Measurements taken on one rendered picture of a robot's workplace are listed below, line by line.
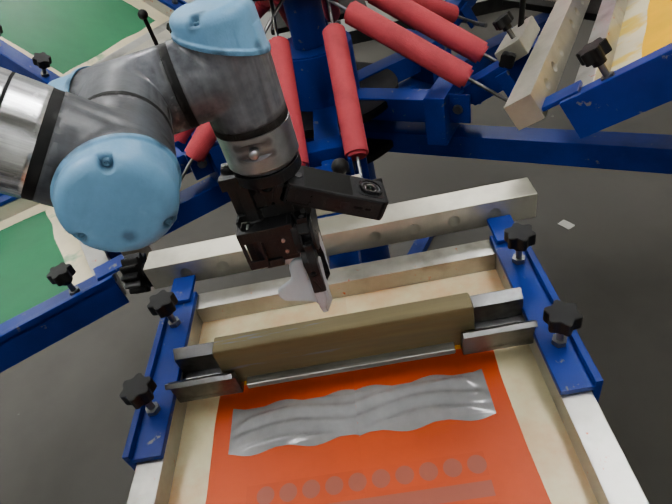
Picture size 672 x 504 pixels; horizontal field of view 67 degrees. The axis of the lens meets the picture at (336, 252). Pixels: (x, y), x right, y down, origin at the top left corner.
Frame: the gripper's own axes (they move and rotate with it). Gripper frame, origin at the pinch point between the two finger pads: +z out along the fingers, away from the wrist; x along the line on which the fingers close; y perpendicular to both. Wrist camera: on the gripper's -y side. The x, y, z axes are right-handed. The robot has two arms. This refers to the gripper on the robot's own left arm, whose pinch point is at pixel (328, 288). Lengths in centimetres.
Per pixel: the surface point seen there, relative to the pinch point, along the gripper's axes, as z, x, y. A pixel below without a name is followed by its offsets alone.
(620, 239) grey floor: 114, -110, -106
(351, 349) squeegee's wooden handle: 10.3, 2.1, -0.8
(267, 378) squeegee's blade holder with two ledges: 12.2, 2.9, 11.8
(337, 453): 16.3, 13.5, 3.3
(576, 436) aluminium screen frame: 14.0, 17.6, -25.2
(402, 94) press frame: 10, -72, -20
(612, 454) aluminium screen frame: 13.3, 20.6, -27.7
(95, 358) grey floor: 110, -99, 125
